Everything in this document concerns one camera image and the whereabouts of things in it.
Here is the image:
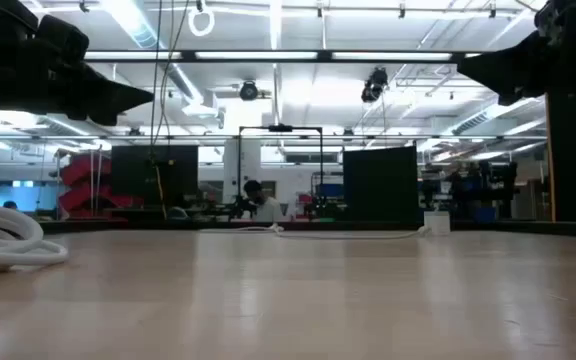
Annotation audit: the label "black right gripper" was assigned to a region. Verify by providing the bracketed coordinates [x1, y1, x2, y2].
[457, 0, 576, 106]

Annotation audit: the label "white hanging ring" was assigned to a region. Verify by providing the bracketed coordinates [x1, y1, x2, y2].
[187, 4, 217, 38]

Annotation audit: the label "dark background workstation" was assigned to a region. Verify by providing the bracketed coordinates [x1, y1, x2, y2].
[420, 159, 519, 224]

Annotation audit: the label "black background panel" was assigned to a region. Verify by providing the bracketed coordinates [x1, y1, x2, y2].
[342, 145, 419, 225]
[111, 144, 199, 206]

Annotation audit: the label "black background frame stand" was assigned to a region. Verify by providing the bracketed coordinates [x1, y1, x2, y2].
[237, 124, 325, 201]

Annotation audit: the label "black hanging camera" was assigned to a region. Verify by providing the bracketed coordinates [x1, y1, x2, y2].
[239, 80, 260, 102]
[360, 67, 390, 105]

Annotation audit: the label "black hanging cables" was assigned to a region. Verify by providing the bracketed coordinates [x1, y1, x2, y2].
[149, 0, 191, 146]

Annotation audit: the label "white power strip cord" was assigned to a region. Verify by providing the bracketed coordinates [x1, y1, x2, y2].
[0, 202, 69, 276]

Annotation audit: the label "red storage shelf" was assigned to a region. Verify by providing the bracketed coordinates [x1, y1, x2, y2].
[58, 152, 144, 220]

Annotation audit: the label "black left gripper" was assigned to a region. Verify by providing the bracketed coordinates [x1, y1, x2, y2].
[0, 0, 155, 127]

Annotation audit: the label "black overhead rig bar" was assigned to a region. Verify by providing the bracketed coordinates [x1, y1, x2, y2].
[82, 48, 484, 64]

